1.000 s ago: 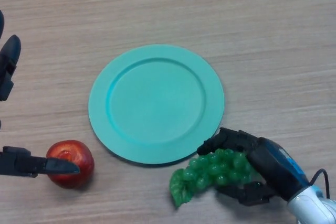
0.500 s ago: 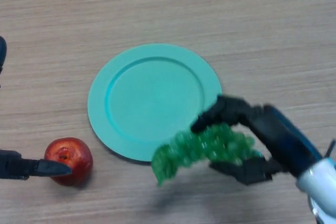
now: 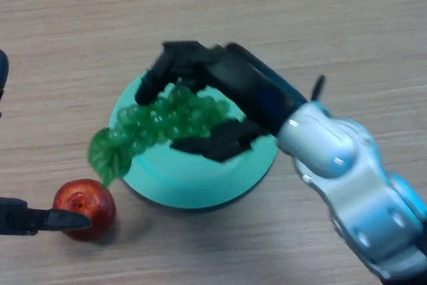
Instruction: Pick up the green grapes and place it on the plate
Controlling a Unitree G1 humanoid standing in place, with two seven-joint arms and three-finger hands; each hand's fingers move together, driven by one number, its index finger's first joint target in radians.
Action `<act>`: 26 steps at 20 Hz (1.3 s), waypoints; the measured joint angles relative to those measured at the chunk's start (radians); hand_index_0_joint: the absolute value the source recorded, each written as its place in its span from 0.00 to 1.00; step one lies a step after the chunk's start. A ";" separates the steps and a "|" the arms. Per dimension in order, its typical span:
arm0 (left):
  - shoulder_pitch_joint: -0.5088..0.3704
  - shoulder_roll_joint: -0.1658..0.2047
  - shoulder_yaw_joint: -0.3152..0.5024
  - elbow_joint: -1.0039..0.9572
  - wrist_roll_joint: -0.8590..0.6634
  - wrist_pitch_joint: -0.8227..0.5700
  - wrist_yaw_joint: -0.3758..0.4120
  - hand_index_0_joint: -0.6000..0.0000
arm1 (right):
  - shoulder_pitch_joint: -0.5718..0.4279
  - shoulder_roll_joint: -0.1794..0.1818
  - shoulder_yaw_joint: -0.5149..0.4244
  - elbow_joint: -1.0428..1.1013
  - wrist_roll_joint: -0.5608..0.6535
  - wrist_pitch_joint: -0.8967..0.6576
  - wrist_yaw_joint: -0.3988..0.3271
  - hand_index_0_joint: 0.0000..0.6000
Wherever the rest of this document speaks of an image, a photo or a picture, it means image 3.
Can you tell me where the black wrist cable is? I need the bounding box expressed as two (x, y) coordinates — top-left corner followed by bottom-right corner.
(310, 75), (326, 103)

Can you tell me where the green plastic grape bunch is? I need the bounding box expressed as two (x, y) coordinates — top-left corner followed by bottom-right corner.
(87, 85), (231, 188)

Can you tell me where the red apple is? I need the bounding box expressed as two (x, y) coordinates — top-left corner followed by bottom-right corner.
(52, 178), (117, 242)

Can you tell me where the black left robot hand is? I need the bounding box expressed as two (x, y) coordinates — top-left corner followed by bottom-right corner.
(0, 49), (93, 236)

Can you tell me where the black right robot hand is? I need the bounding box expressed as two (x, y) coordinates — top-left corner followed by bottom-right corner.
(134, 41), (308, 163)

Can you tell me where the teal round plate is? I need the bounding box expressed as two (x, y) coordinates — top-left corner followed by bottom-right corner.
(109, 71), (280, 211)

